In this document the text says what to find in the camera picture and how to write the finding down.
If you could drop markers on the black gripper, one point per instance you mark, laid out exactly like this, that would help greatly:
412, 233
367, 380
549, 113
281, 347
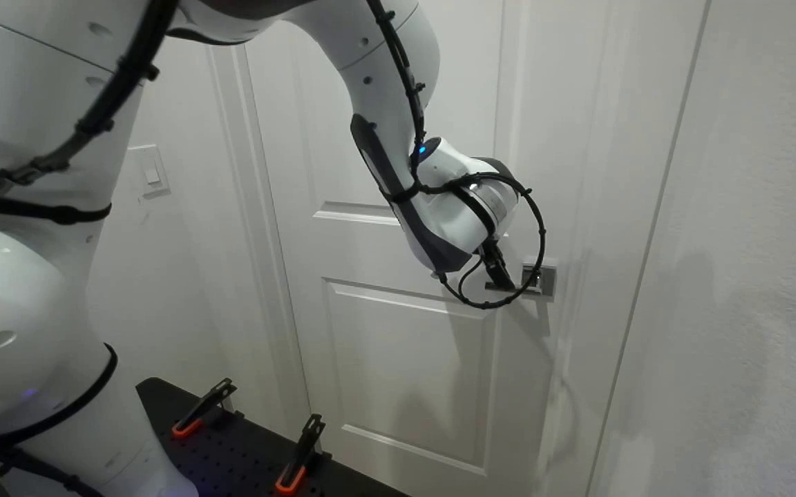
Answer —
497, 253

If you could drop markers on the black robot base board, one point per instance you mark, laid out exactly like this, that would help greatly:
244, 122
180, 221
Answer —
234, 458

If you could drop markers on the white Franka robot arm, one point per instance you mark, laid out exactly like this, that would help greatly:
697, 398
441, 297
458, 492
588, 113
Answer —
21, 313

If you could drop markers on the black clamp with orange tips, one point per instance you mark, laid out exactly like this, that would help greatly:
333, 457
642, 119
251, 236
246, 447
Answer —
202, 409
300, 457

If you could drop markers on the white light switch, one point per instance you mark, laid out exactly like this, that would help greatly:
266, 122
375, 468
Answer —
151, 170

